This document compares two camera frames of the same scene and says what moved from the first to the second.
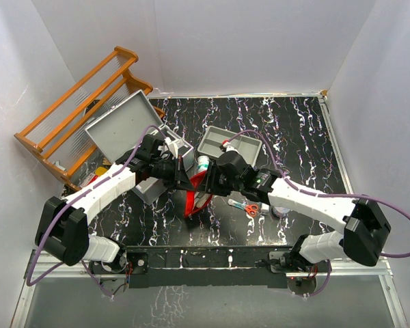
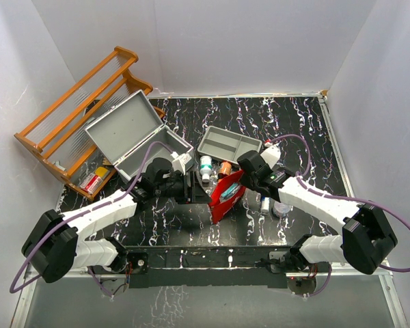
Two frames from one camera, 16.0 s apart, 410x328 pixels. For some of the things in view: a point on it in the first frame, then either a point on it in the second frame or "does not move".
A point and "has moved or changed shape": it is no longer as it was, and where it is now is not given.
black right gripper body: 218,184 to 247,182
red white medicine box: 91,178 does not move
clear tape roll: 280,212 does not move
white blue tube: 264,208 does not move
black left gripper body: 178,168 to 188,193
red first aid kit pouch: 195,201 has moved or changed shape
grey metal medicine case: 119,131 does not move
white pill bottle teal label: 203,163 does not move
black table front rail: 206,266 does not move
